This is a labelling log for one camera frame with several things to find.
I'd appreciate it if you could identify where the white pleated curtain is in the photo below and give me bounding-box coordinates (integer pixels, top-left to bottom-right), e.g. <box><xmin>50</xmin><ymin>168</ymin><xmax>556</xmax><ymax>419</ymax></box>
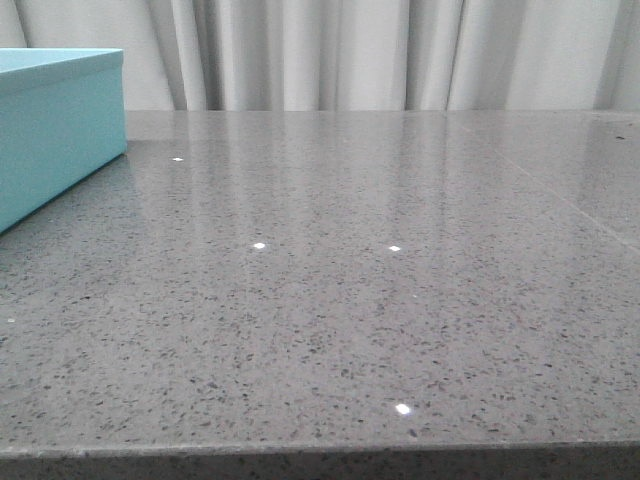
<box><xmin>1</xmin><ymin>1</ymin><xmax>639</xmax><ymax>111</ymax></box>

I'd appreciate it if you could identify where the light blue open box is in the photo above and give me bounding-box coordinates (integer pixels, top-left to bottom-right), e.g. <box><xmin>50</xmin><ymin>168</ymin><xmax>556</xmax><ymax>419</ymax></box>
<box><xmin>1</xmin><ymin>48</ymin><xmax>127</xmax><ymax>230</ymax></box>

